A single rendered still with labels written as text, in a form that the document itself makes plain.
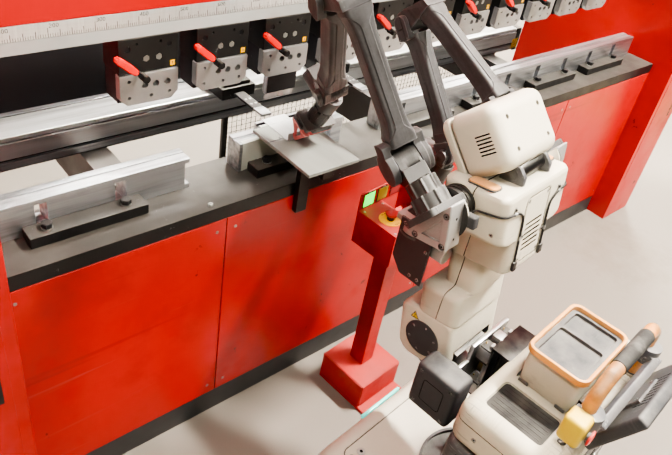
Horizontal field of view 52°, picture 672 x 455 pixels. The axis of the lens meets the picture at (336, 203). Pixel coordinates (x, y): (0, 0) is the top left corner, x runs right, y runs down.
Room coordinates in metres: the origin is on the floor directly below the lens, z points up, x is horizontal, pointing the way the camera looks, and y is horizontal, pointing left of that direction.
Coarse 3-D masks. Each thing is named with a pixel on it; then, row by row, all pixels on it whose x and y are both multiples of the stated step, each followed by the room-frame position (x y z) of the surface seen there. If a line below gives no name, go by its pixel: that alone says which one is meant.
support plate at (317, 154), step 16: (272, 144) 1.63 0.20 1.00; (288, 144) 1.64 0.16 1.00; (304, 144) 1.66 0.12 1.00; (320, 144) 1.68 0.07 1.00; (336, 144) 1.69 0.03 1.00; (288, 160) 1.57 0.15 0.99; (304, 160) 1.58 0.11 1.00; (320, 160) 1.59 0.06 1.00; (336, 160) 1.61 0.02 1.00; (352, 160) 1.62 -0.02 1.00
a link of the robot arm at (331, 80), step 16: (320, 0) 1.33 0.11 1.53; (320, 16) 1.35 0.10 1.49; (336, 16) 1.37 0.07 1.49; (336, 32) 1.40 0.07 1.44; (320, 48) 1.49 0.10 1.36; (336, 48) 1.44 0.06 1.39; (320, 64) 1.52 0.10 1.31; (336, 64) 1.47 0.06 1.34; (320, 80) 1.53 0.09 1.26; (336, 80) 1.51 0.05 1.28; (336, 96) 1.56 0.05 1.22
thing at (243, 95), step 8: (248, 80) 1.93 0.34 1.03; (216, 88) 1.87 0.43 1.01; (224, 88) 1.86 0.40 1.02; (232, 88) 1.87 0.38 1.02; (240, 88) 1.89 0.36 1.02; (248, 88) 1.92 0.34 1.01; (224, 96) 1.85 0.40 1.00; (232, 96) 1.87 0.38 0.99; (240, 96) 1.86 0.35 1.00; (248, 96) 1.87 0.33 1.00; (248, 104) 1.82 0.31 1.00; (256, 104) 1.83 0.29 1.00; (256, 112) 1.79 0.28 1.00; (264, 112) 1.79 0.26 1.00
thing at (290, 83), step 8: (264, 80) 1.73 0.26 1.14; (272, 80) 1.73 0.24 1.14; (280, 80) 1.75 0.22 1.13; (288, 80) 1.78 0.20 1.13; (264, 88) 1.73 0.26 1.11; (272, 88) 1.74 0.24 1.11; (280, 88) 1.76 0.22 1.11; (288, 88) 1.78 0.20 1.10; (264, 96) 1.73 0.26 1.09; (272, 96) 1.75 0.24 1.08
